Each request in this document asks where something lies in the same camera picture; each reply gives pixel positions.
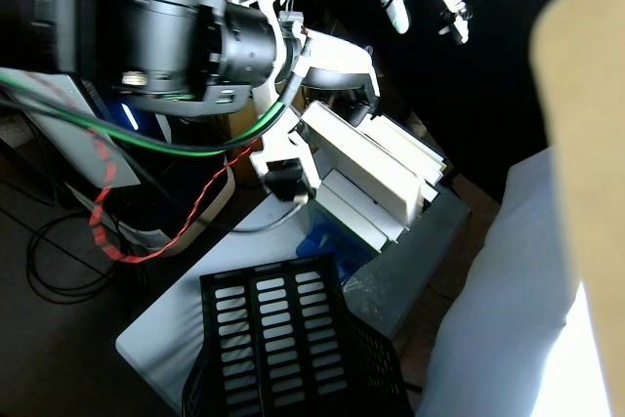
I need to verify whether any white hardcover book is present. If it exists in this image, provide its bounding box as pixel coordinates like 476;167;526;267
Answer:
298;100;425;231

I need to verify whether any black Century book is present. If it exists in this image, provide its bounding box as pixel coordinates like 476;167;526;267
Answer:
378;112;449;169

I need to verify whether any cream paperback book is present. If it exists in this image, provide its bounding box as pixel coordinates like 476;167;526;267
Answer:
370;116;446;179

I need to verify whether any white K book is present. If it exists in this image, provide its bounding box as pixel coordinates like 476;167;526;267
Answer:
363;123;443;193

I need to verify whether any blue metal bookend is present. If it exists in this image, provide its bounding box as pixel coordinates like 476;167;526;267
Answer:
296;211;375;284

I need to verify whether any white rounded tower base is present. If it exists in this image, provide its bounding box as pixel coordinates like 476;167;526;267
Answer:
67;152;238;258

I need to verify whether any beige blurred board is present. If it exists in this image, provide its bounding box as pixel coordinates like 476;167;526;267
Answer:
529;0;625;417

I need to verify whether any white backdrop sheet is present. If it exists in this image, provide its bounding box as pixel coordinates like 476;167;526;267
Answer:
414;146;625;417

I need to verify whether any black mesh file rack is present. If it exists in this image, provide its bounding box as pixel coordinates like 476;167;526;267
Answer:
181;251;416;417

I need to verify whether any white tower with light strip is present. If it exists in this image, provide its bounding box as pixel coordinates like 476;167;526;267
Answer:
0;67;173;189

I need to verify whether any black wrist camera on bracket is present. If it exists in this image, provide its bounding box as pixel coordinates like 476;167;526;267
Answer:
251;118;322;204

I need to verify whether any green cable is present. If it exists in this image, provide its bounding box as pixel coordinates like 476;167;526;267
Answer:
0;72;294;158

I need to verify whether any red twisted wire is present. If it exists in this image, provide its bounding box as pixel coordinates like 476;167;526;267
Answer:
90;128;261;263

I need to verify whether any black floor cable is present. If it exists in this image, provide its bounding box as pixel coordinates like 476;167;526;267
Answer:
26;211;129;305

